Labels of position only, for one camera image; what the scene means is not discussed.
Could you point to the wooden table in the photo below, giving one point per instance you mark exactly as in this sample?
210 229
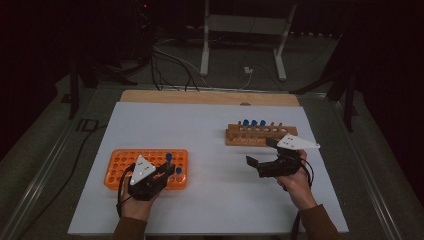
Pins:
200 97

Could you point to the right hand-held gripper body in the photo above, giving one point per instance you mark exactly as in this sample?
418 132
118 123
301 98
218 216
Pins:
280 166

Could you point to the white metal stand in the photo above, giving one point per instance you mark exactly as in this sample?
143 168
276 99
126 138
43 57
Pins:
246 24

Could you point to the wooden test tube rack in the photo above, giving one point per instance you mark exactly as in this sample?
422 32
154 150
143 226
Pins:
240 141

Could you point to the black stand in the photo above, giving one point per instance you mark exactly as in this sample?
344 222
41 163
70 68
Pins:
74 93
349 100

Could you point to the person's left hand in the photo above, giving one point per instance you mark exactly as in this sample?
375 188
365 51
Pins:
136 208

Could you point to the orange plastic test tube rack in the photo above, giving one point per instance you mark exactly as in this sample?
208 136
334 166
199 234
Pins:
115 166

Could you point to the dark equipment rack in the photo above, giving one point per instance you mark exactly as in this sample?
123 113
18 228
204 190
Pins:
144 30

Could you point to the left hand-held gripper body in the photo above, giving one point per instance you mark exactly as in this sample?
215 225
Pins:
142 170

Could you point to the person's right hand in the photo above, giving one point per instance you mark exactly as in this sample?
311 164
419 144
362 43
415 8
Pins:
298 190

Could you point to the blue-capped test tube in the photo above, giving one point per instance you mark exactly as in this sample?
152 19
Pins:
169 156
262 123
179 170
246 122
254 122

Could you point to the white table mat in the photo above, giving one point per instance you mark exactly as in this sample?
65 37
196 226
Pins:
206 133

